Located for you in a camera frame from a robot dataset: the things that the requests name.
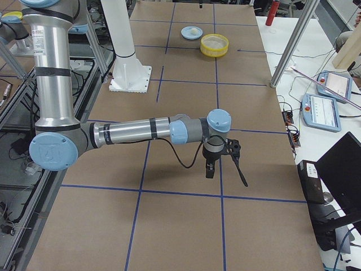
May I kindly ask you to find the far orange circuit board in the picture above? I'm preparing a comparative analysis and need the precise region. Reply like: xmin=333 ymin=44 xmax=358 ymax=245
xmin=281 ymin=110 xmax=294 ymax=125

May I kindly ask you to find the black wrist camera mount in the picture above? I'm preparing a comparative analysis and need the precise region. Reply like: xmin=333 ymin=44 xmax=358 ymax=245
xmin=226 ymin=138 xmax=241 ymax=163

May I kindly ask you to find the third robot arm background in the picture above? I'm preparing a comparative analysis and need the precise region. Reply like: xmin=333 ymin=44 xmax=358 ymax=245
xmin=1 ymin=14 xmax=32 ymax=52

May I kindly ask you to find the wooden beam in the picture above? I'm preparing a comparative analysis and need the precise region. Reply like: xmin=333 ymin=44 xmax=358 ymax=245
xmin=332 ymin=23 xmax=360 ymax=69

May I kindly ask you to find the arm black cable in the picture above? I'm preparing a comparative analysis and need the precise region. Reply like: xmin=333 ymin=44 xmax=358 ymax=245
xmin=154 ymin=134 xmax=249 ymax=187

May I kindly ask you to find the black monitor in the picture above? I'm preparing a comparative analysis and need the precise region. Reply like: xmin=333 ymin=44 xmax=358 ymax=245
xmin=315 ymin=132 xmax=360 ymax=233

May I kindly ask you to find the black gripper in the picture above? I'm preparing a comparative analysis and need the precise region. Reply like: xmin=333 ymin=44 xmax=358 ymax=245
xmin=202 ymin=143 xmax=225 ymax=178

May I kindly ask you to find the black computer box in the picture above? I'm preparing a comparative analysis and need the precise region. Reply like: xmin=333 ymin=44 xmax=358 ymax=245
xmin=297 ymin=160 xmax=325 ymax=204

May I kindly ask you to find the far blue teach pendant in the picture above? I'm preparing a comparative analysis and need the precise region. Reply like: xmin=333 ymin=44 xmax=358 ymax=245
xmin=317 ymin=71 xmax=352 ymax=100

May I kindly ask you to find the seated person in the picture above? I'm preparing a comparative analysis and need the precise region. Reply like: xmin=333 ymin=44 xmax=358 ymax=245
xmin=336 ymin=12 xmax=360 ymax=53

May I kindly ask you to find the aluminium frame post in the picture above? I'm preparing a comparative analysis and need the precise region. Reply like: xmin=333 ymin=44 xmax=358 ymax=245
xmin=270 ymin=0 xmax=320 ymax=88

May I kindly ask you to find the blue teach pendant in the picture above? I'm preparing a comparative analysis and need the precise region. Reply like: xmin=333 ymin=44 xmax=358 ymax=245
xmin=317 ymin=71 xmax=352 ymax=100
xmin=301 ymin=93 xmax=342 ymax=132

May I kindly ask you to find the red bottle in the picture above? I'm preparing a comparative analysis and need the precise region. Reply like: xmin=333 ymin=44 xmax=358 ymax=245
xmin=265 ymin=0 xmax=280 ymax=27

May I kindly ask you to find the near orange circuit board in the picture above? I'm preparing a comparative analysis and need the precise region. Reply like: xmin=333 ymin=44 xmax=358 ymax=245
xmin=288 ymin=130 xmax=301 ymax=148

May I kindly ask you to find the near blue teach pendant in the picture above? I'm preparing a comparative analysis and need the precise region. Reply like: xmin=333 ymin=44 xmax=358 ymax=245
xmin=301 ymin=93 xmax=342 ymax=132

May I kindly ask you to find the orange circuit board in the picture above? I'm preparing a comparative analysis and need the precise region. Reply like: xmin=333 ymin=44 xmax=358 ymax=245
xmin=288 ymin=130 xmax=301 ymax=148
xmin=281 ymin=110 xmax=294 ymax=125

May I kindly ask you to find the white pedestal column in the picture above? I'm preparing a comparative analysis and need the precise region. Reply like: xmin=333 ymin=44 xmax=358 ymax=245
xmin=101 ymin=0 xmax=152 ymax=93

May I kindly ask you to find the light blue plate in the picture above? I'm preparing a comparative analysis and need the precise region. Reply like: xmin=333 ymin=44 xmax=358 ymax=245
xmin=180 ymin=26 xmax=203 ymax=40

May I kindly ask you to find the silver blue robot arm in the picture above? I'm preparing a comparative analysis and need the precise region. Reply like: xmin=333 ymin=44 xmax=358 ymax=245
xmin=22 ymin=1 xmax=240 ymax=178

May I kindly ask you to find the yellow bamboo steamer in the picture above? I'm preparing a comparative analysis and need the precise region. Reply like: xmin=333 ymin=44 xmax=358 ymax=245
xmin=200 ymin=33 xmax=229 ymax=58

